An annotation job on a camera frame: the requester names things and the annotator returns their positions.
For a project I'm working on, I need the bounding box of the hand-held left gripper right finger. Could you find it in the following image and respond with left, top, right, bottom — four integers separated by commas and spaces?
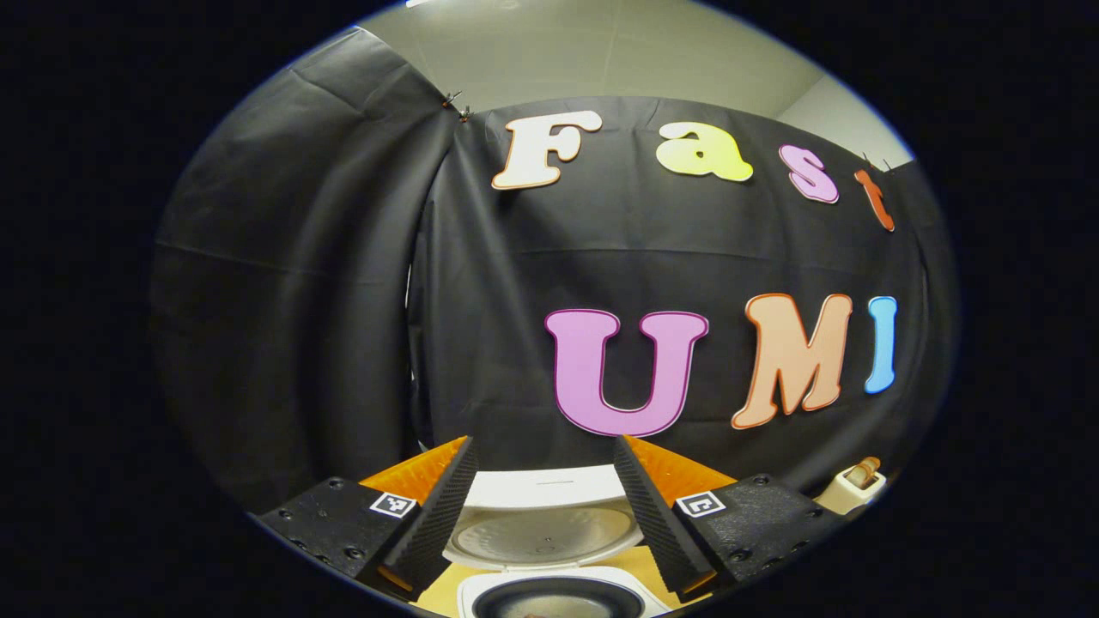
613, 434, 851, 603

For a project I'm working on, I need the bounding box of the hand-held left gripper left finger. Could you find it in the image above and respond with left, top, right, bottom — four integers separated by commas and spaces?
255, 435, 479, 602

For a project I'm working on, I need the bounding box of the white rice cooker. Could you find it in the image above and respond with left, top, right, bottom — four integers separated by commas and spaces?
442, 463, 675, 618

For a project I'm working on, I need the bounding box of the white toaster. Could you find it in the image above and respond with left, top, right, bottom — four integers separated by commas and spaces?
813, 468, 887, 516

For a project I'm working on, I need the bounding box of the black backdrop cloth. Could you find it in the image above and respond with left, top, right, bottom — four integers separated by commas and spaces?
150, 26, 958, 516

